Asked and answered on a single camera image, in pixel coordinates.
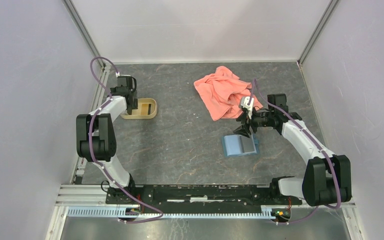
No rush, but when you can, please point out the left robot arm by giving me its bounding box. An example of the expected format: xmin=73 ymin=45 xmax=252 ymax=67
xmin=76 ymin=75 xmax=138 ymax=204

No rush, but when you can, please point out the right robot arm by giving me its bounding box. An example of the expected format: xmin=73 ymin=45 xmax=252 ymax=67
xmin=234 ymin=93 xmax=352 ymax=208

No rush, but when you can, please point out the aluminium frame rail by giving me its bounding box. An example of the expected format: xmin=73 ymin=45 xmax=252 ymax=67
xmin=55 ymin=65 xmax=111 ymax=207

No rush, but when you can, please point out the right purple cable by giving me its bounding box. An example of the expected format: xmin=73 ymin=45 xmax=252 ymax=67
xmin=248 ymin=78 xmax=342 ymax=226

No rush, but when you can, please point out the gold card in tray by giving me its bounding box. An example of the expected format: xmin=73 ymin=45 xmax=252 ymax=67
xmin=140 ymin=103 xmax=152 ymax=115

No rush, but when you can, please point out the beige oval card tray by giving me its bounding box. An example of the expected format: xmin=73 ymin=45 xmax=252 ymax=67
xmin=120 ymin=98 xmax=158 ymax=120

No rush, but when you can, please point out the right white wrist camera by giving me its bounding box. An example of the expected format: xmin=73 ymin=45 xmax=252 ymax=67
xmin=239 ymin=96 xmax=254 ymax=120

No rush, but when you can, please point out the black VIP card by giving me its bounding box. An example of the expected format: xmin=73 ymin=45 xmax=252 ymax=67
xmin=239 ymin=136 xmax=257 ymax=154

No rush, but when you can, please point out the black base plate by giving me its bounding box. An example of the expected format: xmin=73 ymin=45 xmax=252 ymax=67
xmin=102 ymin=184 xmax=303 ymax=215

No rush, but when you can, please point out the pink cloth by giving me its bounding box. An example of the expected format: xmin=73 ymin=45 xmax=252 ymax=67
xmin=193 ymin=66 xmax=252 ymax=121

